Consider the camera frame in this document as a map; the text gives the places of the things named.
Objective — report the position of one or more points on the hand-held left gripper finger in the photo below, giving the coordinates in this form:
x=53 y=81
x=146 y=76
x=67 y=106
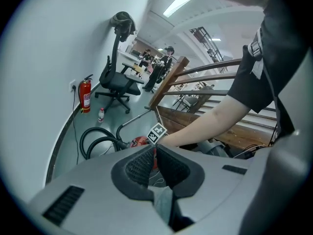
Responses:
x=137 y=168

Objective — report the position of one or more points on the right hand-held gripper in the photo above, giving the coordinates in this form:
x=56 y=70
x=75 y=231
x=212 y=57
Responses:
x=157 y=133

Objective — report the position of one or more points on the red vacuum cleaner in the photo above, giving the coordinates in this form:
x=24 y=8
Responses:
x=139 y=140

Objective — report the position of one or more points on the person's right forearm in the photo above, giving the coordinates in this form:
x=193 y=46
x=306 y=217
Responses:
x=207 y=124

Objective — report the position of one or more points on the metal vacuum wand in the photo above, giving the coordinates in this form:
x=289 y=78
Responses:
x=137 y=116

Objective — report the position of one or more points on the person's grey trouser legs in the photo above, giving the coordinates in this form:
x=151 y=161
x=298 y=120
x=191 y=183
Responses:
x=161 y=202

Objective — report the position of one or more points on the small plastic bottle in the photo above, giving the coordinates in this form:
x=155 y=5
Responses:
x=101 y=116

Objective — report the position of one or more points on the grey side chair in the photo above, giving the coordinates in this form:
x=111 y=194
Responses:
x=187 y=100

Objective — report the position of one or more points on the red fire extinguisher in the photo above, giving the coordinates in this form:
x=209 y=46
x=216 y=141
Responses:
x=85 y=97

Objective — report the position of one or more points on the black office chair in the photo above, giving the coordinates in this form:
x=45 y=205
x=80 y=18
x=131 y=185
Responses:
x=117 y=81

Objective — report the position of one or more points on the wooden stair railing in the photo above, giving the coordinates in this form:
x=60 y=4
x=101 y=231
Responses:
x=171 y=79

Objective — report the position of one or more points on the yellow wooden stool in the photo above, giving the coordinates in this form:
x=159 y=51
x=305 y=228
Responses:
x=138 y=70

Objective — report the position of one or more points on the black metal balcony railing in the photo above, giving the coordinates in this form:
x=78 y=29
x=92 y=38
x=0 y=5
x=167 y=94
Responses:
x=207 y=43

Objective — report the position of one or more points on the beige jacket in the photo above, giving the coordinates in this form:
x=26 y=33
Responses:
x=122 y=21

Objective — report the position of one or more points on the person's black shirt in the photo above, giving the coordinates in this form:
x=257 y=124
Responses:
x=281 y=57

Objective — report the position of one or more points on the rectangular ceiling light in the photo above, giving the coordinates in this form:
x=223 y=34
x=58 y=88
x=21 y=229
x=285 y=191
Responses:
x=178 y=3

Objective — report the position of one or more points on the white wall outlet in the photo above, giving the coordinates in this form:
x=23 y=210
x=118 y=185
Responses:
x=73 y=86

